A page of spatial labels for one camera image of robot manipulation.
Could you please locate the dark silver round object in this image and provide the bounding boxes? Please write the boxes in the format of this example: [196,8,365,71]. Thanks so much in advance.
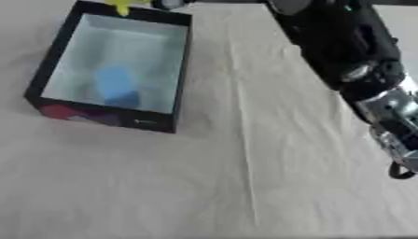
[150,0,191,10]

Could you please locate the yellow toy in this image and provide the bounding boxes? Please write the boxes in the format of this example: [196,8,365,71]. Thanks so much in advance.
[103,0,152,17]

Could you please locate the black box with white inside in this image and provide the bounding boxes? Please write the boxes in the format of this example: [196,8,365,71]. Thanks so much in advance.
[22,0,195,134]

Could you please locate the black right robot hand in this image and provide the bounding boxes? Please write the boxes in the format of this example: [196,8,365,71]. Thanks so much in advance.
[264,0,409,98]

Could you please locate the light blue block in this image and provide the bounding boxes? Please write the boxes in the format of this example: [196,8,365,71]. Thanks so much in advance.
[94,66,136,99]

